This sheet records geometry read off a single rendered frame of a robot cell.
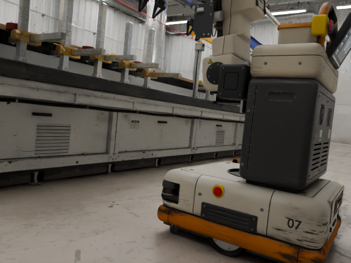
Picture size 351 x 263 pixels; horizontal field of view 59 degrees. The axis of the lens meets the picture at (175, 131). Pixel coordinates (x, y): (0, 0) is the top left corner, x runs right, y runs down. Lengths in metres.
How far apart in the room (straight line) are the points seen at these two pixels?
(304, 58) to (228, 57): 0.39
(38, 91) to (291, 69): 1.26
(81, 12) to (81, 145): 9.40
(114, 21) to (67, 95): 10.66
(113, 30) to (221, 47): 11.04
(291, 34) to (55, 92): 1.24
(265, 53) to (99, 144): 1.56
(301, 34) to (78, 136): 1.57
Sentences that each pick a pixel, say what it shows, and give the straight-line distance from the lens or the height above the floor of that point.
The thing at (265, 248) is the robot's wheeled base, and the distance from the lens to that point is 1.21.
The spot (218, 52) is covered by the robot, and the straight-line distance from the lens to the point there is 1.48.
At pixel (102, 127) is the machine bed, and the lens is 2.43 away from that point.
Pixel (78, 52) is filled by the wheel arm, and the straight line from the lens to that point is 1.85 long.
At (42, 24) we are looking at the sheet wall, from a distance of 10.55.
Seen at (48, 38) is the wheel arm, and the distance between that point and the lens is 1.64.
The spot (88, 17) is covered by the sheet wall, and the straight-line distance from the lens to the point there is 11.71.
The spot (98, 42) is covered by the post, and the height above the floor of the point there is 0.92.
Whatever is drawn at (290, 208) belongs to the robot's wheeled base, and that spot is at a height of 0.24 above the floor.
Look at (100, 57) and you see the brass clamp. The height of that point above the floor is 0.82.
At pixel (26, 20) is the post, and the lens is 1.78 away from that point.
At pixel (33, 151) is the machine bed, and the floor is 0.21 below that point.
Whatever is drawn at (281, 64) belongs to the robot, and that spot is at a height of 0.73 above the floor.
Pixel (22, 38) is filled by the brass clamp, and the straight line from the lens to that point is 1.75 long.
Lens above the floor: 0.52
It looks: 3 degrees down
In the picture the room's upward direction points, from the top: 6 degrees clockwise
